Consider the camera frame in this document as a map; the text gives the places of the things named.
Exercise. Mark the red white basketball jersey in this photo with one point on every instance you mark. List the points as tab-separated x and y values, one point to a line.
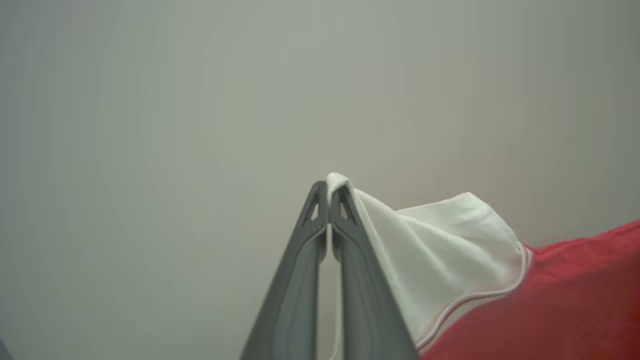
525	300

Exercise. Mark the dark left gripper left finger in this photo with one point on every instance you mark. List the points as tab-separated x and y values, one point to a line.
295	285

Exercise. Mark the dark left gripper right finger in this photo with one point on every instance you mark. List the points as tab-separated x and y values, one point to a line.
362	290

